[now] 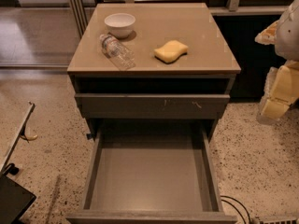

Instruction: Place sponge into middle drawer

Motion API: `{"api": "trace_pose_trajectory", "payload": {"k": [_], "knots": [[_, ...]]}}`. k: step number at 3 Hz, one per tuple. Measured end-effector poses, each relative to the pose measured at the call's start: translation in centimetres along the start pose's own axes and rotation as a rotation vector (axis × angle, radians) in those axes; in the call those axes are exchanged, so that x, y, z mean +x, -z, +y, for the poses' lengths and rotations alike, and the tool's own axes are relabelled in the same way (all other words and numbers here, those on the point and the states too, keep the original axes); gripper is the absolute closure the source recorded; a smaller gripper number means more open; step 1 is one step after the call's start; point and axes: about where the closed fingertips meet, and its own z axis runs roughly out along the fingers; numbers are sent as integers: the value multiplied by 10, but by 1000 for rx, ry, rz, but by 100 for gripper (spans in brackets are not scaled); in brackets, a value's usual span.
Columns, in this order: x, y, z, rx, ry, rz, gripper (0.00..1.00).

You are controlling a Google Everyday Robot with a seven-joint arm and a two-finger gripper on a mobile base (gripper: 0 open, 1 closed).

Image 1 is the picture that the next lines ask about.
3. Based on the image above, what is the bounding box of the clear plastic water bottle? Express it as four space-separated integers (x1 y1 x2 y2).
99 35 135 71

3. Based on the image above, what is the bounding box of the white ceramic bowl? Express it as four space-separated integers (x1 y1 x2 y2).
104 13 135 38

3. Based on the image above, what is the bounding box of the black box at corner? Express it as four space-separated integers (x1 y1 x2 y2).
0 175 36 224

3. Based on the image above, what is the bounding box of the closed grey upper drawer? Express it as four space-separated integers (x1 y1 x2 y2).
75 93 230 119

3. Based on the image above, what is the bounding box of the white ribbed floor device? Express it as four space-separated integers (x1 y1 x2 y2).
250 216 299 224

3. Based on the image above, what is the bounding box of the yellow sponge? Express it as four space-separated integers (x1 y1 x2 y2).
154 40 189 63

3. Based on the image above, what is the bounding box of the black cable on floor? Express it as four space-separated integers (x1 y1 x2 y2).
220 195 252 224

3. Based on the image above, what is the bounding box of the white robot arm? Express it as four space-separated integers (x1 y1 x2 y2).
255 0 299 124

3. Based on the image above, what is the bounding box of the grey drawer cabinet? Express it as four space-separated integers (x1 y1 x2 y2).
67 3 240 135

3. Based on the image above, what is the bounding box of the metal stand with hook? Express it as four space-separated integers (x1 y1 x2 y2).
0 102 38 175

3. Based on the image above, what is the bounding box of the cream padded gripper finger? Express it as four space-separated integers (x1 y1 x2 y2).
260 61 299 119

